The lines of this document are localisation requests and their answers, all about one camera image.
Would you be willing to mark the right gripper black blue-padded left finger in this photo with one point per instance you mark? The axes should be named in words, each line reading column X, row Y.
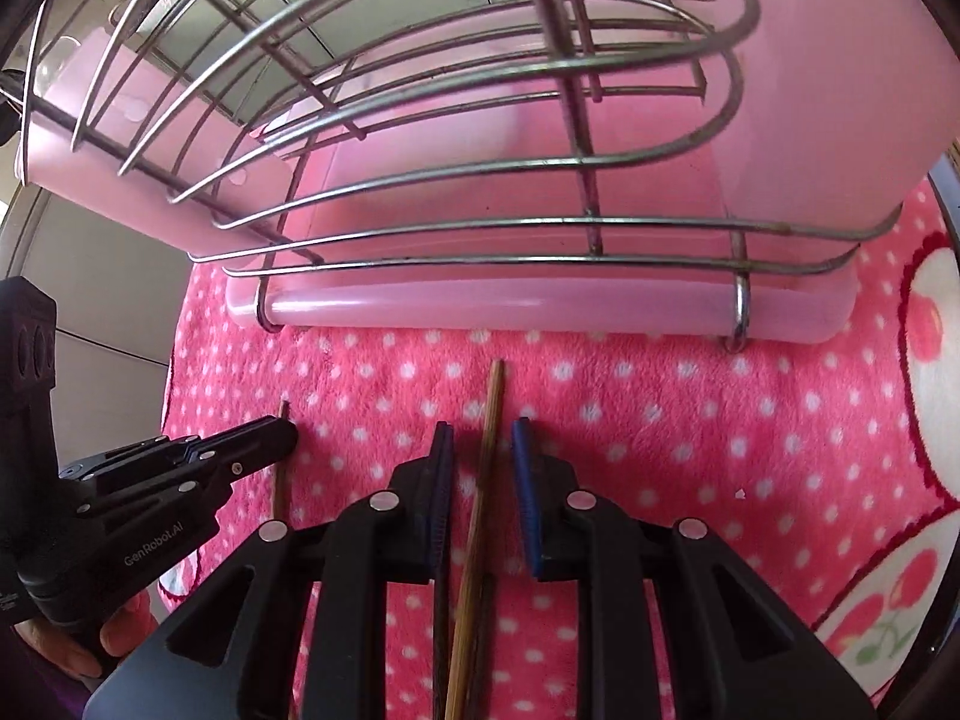
column 399, row 534

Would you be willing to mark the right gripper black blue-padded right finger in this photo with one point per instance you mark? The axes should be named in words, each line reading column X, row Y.
column 571, row 534

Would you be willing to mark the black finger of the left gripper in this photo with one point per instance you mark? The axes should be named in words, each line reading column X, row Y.
column 239, row 451

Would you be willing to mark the brown wooden chopstick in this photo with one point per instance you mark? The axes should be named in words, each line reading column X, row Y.
column 470, row 598

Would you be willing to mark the purple sleeve forearm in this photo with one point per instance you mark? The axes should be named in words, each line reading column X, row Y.
column 31, row 687

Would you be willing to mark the left hand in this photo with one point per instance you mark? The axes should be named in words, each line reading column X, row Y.
column 121, row 634

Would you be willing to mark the pink polka dot towel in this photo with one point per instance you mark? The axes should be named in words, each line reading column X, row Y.
column 832, row 469

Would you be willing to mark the pink plastic drainer tray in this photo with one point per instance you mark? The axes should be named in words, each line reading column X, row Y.
column 525, row 202

